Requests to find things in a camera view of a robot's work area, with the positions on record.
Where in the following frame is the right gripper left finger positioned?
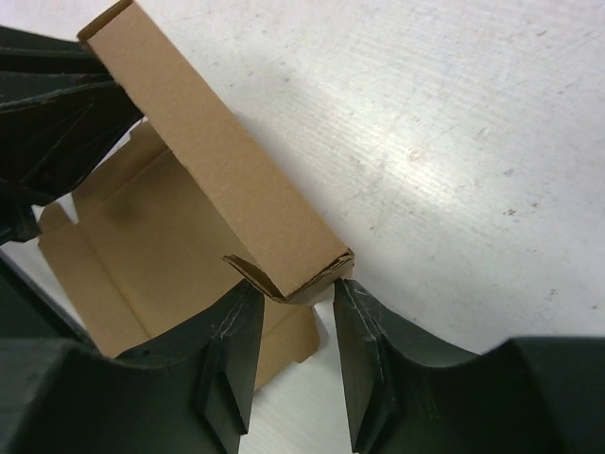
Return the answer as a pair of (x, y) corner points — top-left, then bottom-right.
(1, 281), (264, 453)

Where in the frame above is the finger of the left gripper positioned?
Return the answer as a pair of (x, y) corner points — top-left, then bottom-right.
(1, 27), (142, 241)

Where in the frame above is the brown cardboard box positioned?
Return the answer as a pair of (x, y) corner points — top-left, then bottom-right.
(39, 1), (354, 385)

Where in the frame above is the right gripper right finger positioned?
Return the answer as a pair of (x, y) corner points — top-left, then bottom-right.
(334, 280), (604, 453)

